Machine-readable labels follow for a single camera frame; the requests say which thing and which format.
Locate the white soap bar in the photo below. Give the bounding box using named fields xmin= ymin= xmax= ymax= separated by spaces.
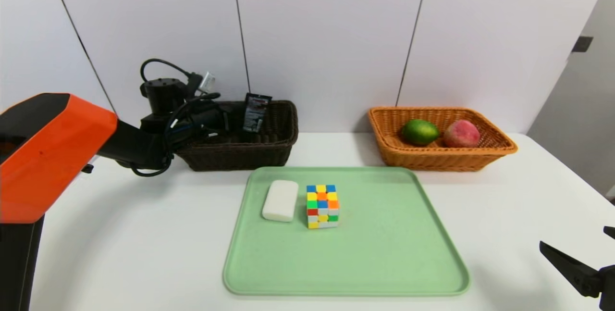
xmin=261 ymin=180 xmax=299 ymax=223

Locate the dark brown wicker basket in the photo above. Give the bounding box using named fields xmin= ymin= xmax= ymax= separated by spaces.
xmin=175 ymin=100 xmax=299 ymax=172

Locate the orange wicker basket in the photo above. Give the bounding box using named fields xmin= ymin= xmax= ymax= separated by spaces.
xmin=368 ymin=107 xmax=518 ymax=173

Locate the colourful puzzle cube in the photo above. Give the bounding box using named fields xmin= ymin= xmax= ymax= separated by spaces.
xmin=307 ymin=185 xmax=340 ymax=229

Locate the black cosmetic tube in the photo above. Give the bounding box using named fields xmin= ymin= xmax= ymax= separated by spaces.
xmin=242 ymin=92 xmax=272 ymax=134

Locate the light green plastic tray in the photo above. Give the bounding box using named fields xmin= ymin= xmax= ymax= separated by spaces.
xmin=223 ymin=166 xmax=470 ymax=296

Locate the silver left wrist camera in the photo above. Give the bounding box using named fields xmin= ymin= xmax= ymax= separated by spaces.
xmin=198 ymin=71 xmax=216 ymax=93

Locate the black left camera cable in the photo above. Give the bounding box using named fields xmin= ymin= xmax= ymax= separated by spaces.
xmin=140 ymin=58 xmax=202 ymax=95

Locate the green mango fruit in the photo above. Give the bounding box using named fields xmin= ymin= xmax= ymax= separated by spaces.
xmin=401 ymin=119 xmax=440 ymax=147

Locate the pink peach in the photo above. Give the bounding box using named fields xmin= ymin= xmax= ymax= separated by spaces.
xmin=443 ymin=119 xmax=481 ymax=149

